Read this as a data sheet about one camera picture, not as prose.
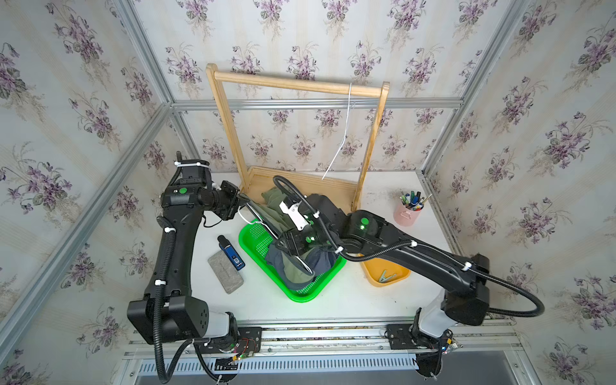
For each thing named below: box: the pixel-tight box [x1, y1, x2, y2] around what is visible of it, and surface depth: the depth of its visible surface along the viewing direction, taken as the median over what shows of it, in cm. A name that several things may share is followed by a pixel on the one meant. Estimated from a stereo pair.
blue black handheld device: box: [216, 235, 246, 272], surface depth 90 cm
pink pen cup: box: [393, 201, 425, 227], surface depth 97 cm
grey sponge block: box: [207, 250, 244, 295], surface depth 86 cm
